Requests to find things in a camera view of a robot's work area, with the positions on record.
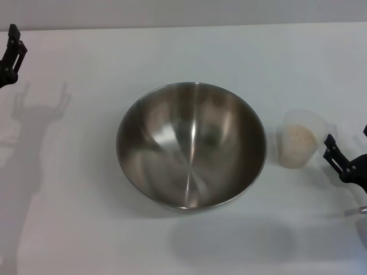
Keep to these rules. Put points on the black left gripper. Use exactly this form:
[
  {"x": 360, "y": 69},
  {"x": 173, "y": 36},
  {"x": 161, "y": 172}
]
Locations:
[{"x": 2, "y": 76}]

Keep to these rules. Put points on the white rice grains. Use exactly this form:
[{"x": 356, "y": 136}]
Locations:
[{"x": 299, "y": 140}]

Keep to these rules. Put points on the stainless steel mixing bowl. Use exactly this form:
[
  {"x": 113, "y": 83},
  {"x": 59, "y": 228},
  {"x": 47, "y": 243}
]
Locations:
[{"x": 192, "y": 149}]

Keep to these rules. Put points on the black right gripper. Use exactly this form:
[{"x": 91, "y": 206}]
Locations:
[{"x": 359, "y": 172}]

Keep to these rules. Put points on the clear plastic measuring cup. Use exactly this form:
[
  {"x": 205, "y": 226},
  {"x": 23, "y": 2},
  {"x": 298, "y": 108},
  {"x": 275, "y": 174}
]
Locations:
[{"x": 298, "y": 160}]

